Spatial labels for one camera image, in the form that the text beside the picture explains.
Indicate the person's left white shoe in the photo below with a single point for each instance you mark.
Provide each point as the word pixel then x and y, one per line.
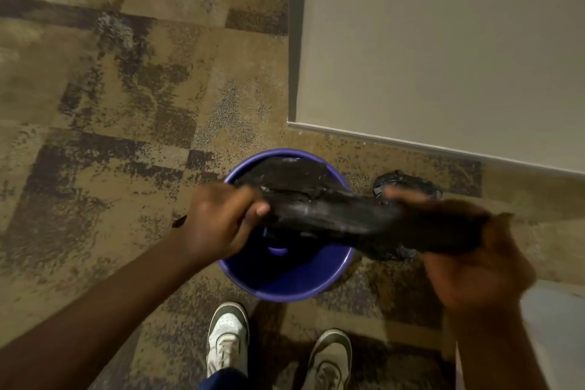
pixel 226 335

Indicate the person's left forearm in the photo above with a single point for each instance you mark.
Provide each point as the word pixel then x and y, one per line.
pixel 100 316

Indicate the person's right white shoe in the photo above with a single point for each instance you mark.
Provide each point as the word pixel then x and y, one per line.
pixel 329 362

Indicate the person's right hand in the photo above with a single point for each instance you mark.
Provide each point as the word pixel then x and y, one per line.
pixel 475 275

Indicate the person's left hand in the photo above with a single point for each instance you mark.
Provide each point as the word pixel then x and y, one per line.
pixel 215 225

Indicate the blue plastic bin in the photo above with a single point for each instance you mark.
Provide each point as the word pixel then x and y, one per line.
pixel 297 277

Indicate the person's white shoe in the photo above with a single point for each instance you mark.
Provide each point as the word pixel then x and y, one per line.
pixel 226 335
pixel 329 362

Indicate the black plastic trash bag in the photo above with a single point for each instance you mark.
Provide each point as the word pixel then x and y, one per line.
pixel 329 216

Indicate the blue trousers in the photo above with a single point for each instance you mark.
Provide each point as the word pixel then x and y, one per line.
pixel 224 380

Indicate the white furniture panel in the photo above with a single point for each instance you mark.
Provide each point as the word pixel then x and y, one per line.
pixel 557 339

